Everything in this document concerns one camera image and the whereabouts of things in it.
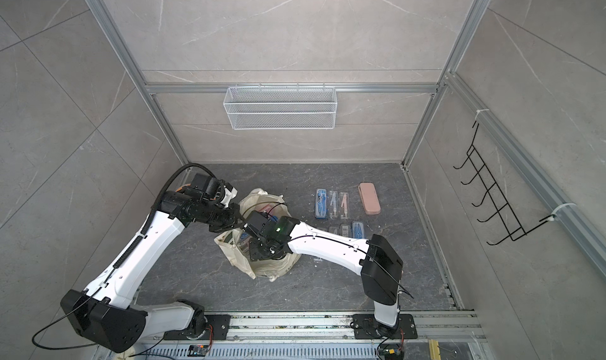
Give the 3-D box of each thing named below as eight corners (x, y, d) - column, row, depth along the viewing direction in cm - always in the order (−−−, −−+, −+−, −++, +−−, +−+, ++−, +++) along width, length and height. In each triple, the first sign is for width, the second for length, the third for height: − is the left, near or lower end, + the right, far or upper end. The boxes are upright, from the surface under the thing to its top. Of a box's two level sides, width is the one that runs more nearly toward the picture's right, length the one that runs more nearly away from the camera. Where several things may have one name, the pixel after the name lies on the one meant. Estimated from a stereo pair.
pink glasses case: (363, 214, 103) (364, 210, 101) (358, 186, 114) (359, 182, 111) (380, 214, 103) (381, 210, 101) (373, 186, 114) (374, 182, 111)
